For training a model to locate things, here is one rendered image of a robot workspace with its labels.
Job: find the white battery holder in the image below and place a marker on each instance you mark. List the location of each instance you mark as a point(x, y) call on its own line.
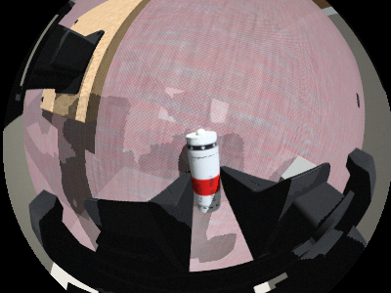
point(298, 166)

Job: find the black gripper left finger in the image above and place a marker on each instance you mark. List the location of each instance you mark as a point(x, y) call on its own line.
point(167, 219)

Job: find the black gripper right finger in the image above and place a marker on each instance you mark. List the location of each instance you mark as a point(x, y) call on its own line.
point(260, 206)

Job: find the white battery with red band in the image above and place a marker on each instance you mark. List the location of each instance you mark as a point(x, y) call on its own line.
point(203, 155)

